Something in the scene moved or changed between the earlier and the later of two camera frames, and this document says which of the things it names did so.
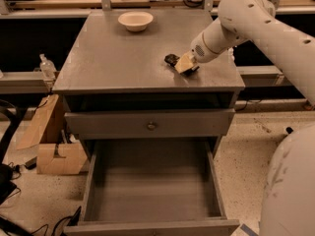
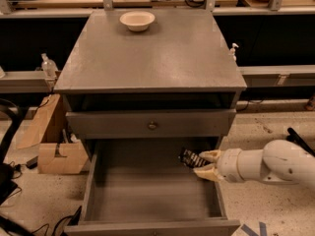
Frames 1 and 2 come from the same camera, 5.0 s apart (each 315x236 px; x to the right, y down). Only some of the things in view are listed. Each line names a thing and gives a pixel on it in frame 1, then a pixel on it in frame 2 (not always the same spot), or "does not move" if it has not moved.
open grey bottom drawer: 152,187 does not move
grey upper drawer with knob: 148,124 does not move
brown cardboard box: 72,159 does not move
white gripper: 201,51 → 228,164
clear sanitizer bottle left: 47,68 does not move
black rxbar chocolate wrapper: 172,60 → 192,159
